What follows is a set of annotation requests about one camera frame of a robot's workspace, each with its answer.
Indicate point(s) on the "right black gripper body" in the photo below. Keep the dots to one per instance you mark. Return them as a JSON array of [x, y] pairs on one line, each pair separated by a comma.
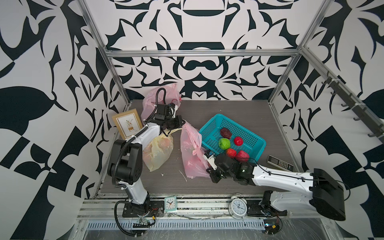
[[214, 175]]

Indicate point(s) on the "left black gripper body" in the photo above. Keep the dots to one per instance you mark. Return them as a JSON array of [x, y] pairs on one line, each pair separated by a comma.
[[172, 123]]

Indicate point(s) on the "red textured fruit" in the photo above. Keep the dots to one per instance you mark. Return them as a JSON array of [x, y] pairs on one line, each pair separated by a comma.
[[242, 156]]

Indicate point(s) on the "large pink plastic bag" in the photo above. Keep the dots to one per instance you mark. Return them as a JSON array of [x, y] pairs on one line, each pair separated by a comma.
[[168, 94]]

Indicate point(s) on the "round red apple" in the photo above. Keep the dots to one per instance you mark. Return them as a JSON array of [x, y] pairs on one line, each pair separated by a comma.
[[238, 141]]

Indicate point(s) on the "green apple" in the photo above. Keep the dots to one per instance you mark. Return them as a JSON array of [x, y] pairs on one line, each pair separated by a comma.
[[224, 144]]

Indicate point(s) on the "dark maroon fruit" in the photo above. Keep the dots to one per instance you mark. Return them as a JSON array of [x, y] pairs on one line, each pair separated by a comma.
[[225, 133]]

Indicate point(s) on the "small pink plastic bag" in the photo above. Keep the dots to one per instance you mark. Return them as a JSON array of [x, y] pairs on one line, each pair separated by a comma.
[[194, 162]]

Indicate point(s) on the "teal plastic basket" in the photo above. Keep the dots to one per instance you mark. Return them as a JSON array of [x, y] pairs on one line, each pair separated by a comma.
[[253, 144]]

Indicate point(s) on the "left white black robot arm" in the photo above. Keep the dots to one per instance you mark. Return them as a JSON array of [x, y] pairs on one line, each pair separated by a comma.
[[126, 160]]

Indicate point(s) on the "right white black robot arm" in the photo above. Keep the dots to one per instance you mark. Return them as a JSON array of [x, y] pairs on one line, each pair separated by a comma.
[[316, 191]]

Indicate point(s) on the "yellow plastic bag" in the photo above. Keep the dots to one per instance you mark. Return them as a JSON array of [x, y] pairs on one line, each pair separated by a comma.
[[159, 151]]

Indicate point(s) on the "grey calculator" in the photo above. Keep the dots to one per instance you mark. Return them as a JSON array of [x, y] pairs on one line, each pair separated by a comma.
[[280, 164]]

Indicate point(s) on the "round silver alarm clock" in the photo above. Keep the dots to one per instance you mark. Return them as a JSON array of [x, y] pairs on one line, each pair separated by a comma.
[[238, 208]]

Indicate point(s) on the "right circuit board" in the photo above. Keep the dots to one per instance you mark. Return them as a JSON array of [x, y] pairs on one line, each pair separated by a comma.
[[272, 228]]

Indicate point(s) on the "circuit board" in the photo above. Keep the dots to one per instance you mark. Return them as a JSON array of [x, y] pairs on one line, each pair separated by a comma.
[[142, 223], [272, 228]]

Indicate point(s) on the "small teal square clock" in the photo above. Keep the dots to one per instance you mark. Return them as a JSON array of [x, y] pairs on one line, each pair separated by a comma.
[[170, 204]]

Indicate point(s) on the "left circuit board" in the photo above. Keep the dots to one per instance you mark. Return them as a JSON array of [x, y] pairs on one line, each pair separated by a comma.
[[142, 223]]

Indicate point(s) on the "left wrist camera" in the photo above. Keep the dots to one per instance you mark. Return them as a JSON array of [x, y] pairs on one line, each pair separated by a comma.
[[173, 110]]

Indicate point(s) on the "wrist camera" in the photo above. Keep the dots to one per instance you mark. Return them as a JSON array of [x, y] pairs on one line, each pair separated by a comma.
[[173, 110], [210, 158]]

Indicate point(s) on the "wooden picture frame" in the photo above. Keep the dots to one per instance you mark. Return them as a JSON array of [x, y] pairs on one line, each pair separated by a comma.
[[128, 123]]

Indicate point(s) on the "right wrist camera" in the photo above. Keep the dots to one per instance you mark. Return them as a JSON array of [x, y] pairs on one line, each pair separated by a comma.
[[210, 158]]

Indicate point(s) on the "white slotted cable duct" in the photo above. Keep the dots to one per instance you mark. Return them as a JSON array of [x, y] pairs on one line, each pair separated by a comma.
[[181, 224]]

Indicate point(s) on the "wall hook rail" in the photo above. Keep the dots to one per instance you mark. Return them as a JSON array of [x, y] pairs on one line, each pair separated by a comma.
[[353, 103]]

